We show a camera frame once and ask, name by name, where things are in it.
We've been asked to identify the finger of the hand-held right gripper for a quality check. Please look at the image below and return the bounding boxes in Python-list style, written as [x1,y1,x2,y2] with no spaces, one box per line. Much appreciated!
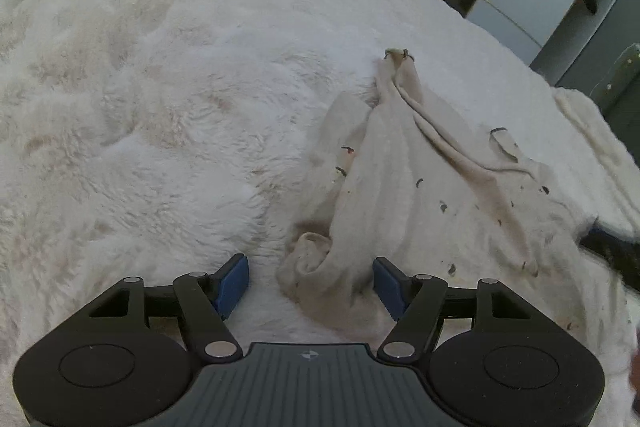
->
[579,226,640,289]

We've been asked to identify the cream spotted pajama shirt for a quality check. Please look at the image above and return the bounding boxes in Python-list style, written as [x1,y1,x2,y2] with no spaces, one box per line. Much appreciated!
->
[276,48,640,410]

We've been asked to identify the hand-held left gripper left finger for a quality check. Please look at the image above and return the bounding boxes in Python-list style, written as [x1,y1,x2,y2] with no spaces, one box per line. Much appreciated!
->
[87,253,250,362]

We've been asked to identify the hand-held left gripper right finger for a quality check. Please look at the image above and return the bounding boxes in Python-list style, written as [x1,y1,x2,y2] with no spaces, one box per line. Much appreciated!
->
[372,256,537,363]

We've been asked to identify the cream fleece blanket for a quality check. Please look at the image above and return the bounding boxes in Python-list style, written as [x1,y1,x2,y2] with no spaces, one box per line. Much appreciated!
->
[552,87,640,239]

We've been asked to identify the white fluffy blanket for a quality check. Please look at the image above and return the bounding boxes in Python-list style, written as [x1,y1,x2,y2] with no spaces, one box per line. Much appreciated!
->
[0,0,640,427]

